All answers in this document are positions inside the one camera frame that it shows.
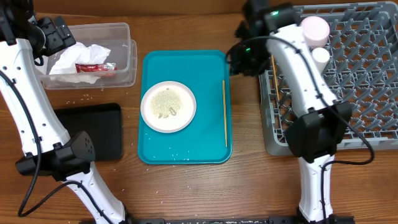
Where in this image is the clear plastic waste bin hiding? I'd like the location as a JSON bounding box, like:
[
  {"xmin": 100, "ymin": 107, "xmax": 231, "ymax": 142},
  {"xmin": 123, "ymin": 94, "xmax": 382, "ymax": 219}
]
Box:
[{"xmin": 35, "ymin": 22, "xmax": 137, "ymax": 90}]

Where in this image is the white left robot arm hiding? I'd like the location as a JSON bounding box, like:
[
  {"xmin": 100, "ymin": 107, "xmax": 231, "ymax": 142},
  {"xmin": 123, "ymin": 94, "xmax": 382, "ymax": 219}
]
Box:
[{"xmin": 1, "ymin": 11, "xmax": 134, "ymax": 223}]

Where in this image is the large white plate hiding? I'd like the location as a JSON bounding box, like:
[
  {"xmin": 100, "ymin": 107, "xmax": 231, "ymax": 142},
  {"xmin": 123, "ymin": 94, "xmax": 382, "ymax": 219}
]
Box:
[{"xmin": 141, "ymin": 81, "xmax": 197, "ymax": 133}]

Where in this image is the grey dishwasher rack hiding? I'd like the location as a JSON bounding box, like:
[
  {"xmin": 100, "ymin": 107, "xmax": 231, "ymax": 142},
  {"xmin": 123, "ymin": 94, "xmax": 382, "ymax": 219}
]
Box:
[{"xmin": 259, "ymin": 1, "xmax": 397, "ymax": 156}]

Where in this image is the black tray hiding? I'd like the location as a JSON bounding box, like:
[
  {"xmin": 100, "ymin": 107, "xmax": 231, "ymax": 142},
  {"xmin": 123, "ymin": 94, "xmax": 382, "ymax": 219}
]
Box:
[{"xmin": 55, "ymin": 103, "xmax": 123, "ymax": 161}]

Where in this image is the wooden chopstick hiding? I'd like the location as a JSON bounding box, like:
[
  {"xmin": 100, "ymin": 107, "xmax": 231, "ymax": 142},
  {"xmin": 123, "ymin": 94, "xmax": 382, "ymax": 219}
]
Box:
[
  {"xmin": 222, "ymin": 80, "xmax": 228, "ymax": 147},
  {"xmin": 271, "ymin": 55, "xmax": 279, "ymax": 102}
]

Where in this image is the pale green cup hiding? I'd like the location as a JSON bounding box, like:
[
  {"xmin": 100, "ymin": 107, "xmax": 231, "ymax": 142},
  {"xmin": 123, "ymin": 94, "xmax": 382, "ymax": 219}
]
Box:
[{"xmin": 312, "ymin": 47, "xmax": 330, "ymax": 73}]

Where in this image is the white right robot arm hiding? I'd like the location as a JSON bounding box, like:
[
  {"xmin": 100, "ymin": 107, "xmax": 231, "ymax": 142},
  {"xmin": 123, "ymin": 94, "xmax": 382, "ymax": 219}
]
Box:
[{"xmin": 226, "ymin": 1, "xmax": 354, "ymax": 223}]

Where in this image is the teal serving tray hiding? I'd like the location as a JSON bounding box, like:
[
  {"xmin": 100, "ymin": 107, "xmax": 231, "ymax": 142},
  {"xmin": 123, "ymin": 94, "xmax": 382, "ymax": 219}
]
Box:
[{"xmin": 137, "ymin": 50, "xmax": 233, "ymax": 165}]

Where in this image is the crumpled white tissue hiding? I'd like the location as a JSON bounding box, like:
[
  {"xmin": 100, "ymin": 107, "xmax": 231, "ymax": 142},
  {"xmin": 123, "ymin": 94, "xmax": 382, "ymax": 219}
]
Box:
[{"xmin": 49, "ymin": 42, "xmax": 111, "ymax": 84}]

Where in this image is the red snack wrapper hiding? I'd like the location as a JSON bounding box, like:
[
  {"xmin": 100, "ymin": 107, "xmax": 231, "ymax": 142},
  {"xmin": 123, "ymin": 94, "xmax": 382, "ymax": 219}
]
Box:
[{"xmin": 75, "ymin": 63, "xmax": 118, "ymax": 77}]

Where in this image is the small pink bowl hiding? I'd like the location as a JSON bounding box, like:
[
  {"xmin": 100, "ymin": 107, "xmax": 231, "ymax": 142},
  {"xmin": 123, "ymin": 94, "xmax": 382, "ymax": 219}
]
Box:
[{"xmin": 300, "ymin": 16, "xmax": 330, "ymax": 49}]

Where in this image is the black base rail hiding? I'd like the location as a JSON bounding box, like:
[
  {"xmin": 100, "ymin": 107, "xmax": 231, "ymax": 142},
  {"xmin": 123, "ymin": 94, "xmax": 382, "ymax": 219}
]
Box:
[{"xmin": 79, "ymin": 215, "xmax": 355, "ymax": 224}]

